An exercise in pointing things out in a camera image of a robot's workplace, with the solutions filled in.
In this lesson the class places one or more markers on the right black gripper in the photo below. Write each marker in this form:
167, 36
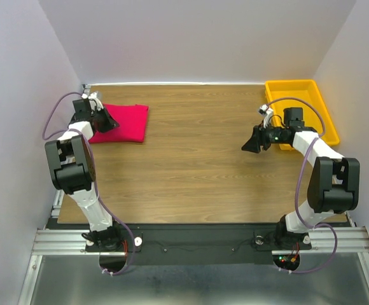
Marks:
258, 137

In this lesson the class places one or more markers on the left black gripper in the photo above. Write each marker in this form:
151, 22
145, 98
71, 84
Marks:
111, 122

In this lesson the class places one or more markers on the red t shirt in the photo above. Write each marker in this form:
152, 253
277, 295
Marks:
132, 120

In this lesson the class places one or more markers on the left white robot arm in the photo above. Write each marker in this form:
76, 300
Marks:
72, 169

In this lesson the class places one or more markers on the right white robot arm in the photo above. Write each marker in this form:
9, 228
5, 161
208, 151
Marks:
334, 182

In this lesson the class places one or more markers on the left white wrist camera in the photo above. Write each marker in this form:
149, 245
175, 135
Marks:
96, 95

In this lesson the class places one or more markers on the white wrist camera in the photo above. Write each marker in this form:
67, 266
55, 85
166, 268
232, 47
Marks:
96, 95
267, 112

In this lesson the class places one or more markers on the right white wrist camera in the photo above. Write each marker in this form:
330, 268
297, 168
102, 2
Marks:
267, 112

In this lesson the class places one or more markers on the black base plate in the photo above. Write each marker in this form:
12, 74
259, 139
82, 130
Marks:
208, 244

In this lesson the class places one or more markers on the aluminium frame rail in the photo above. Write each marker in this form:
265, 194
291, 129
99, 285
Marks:
63, 186

